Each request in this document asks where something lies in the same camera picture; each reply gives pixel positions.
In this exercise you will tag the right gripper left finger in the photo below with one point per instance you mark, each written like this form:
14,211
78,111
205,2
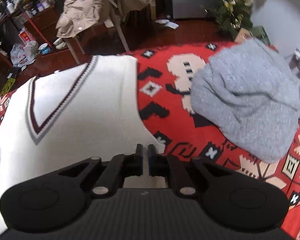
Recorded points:
116,171

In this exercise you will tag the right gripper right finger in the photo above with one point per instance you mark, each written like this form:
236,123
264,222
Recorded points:
173,170

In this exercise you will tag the white knit sweater vest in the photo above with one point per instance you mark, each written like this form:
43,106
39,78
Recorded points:
54,121

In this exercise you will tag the red christmas pattern blanket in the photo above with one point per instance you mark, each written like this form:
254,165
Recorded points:
163,86

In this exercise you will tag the grey knit sweater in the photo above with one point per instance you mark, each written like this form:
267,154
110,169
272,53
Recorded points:
249,92

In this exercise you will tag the white leg chair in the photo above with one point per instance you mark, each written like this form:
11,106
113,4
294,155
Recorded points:
99,39

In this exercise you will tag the small christmas tree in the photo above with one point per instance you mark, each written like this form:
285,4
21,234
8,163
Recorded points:
232,15

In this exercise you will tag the beige jacket on chair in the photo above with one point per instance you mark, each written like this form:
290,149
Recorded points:
79,15

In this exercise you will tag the cluttered dark desk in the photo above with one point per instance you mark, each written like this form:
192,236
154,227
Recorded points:
24,21

